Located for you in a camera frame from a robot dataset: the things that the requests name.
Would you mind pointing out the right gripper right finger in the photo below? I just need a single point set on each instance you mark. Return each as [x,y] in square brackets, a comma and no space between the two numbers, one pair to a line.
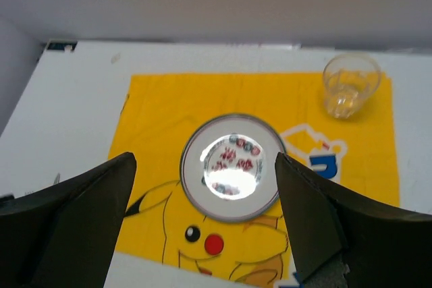
[340,238]

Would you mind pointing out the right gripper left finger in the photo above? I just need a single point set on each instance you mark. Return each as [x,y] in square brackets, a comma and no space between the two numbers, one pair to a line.
[65,235]

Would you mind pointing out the round patterned plate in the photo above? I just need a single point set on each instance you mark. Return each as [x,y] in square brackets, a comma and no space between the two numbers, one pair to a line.
[227,167]

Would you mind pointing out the yellow pikachu cloth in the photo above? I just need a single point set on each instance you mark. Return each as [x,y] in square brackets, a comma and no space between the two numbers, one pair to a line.
[162,112]

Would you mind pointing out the clear plastic cup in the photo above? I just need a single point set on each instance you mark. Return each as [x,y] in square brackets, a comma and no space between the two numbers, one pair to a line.
[350,80]

